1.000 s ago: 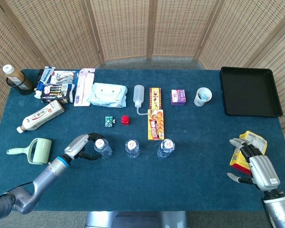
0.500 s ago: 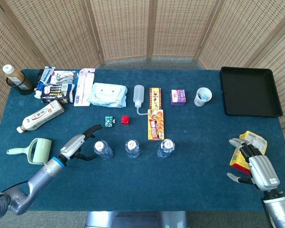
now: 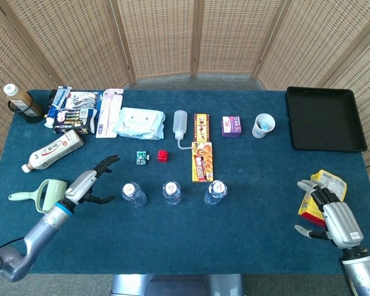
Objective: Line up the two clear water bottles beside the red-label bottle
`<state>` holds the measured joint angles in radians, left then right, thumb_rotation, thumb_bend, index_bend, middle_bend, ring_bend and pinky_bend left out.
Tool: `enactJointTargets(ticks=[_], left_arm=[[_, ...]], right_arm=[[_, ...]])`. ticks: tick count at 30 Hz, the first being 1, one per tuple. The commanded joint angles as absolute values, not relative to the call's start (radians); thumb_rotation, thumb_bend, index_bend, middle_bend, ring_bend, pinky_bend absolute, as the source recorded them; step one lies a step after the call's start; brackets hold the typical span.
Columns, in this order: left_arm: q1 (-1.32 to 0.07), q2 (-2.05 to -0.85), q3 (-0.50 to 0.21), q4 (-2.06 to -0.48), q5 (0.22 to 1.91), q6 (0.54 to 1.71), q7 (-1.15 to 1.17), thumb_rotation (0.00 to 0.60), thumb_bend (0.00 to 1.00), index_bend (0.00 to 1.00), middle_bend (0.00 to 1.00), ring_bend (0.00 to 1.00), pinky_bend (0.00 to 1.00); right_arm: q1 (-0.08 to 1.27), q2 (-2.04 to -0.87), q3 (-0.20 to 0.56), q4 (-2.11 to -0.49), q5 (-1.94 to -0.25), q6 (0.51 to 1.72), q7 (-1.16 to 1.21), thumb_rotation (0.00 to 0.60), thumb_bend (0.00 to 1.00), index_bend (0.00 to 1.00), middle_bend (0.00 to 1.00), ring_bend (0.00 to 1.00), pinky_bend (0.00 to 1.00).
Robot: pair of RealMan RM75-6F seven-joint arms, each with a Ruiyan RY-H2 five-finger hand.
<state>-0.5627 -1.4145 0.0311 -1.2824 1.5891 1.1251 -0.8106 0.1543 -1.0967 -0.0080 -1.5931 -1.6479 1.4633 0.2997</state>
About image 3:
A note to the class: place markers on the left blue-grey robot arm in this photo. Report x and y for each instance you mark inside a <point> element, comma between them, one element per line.
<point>40,234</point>

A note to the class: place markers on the pale green lint roller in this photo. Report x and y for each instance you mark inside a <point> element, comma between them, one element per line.
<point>54,192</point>

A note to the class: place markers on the black plastic tray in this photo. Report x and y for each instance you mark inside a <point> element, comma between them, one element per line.
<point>323,120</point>

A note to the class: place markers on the brown drink bottle white cap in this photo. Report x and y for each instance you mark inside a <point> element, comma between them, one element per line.
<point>23,100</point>

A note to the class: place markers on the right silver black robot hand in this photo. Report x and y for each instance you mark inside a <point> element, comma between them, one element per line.
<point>342,222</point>

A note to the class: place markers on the yellow Lipo snack bag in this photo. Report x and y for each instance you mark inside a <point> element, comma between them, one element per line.
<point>334,185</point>

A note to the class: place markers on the clear bottle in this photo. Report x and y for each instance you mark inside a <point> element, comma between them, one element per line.
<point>134,195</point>
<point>216,192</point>
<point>171,192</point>

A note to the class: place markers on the blue white toothpaste tube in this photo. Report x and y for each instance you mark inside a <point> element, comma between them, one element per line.
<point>58,101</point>

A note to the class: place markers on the small green circuit board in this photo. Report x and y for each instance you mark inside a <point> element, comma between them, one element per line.
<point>141,158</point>

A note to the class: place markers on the woven rattan folding screen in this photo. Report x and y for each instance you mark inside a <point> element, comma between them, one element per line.
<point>160,37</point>

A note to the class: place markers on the black round bottle holder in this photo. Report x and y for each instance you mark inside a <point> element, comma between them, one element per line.
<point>34,118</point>

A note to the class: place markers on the slim red yellow spice box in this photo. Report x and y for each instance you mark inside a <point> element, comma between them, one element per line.
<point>201,128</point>

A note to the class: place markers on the light blue wet wipes pack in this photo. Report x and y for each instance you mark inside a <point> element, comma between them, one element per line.
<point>140,123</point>

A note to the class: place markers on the white paper cup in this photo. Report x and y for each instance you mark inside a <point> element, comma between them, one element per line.
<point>260,131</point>

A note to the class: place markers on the small red button block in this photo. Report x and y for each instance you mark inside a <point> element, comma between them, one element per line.
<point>163,156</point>

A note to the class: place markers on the white milk tea bottle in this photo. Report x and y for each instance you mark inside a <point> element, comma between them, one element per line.
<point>49,152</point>

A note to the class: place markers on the dark battery pack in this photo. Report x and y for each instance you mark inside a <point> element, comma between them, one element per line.
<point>74,121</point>

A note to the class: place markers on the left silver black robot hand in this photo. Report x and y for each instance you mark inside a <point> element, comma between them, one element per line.
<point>80,186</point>

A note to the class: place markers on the purple small box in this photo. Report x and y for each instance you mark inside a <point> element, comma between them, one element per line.
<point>232,127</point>

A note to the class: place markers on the pink white toothbrush pack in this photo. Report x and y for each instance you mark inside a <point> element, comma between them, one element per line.
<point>109,114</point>

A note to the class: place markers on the blue-grey robot torso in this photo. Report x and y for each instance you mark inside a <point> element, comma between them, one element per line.
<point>179,285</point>

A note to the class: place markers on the yellow red curry box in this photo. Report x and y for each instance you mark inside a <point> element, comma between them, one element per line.
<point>202,163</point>

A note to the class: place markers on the white blue blister pack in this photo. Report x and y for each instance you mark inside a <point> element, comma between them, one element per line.
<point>83,99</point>

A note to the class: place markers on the white squeeze wash bottle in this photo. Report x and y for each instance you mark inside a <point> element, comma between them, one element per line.
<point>179,121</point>

